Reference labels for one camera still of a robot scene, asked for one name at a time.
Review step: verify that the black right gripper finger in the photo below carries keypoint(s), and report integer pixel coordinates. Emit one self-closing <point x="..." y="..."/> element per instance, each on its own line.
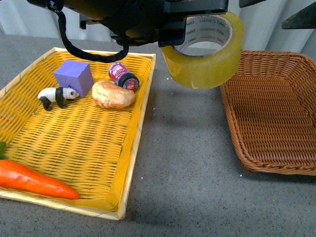
<point x="304" y="19"/>

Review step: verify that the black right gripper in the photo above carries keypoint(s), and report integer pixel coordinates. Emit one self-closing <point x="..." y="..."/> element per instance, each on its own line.
<point x="141" y="21"/>

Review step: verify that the yellowish packing tape roll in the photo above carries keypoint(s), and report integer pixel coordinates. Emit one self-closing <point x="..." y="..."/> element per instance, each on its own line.
<point x="207" y="70"/>

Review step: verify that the brown wicker basket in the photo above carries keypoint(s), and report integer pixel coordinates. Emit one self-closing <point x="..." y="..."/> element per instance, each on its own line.
<point x="270" y="106"/>

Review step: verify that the yellow woven basket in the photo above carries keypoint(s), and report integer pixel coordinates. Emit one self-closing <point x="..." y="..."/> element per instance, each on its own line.
<point x="91" y="149"/>

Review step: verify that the small red-labelled jar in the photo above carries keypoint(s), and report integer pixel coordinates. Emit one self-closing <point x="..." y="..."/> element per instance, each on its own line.
<point x="123" y="77"/>

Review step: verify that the purple foam cube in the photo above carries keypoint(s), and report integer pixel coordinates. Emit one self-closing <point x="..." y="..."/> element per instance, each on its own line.
<point x="75" y="74"/>

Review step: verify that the toy bread roll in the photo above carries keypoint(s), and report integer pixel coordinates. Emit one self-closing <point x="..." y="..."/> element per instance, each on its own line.
<point x="107" y="94"/>

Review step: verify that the toy panda figure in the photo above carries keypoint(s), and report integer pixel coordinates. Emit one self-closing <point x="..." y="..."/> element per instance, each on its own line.
<point x="52" y="94"/>

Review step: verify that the orange toy carrot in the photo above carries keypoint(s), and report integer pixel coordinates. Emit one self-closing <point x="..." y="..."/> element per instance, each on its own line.
<point x="14" y="175"/>

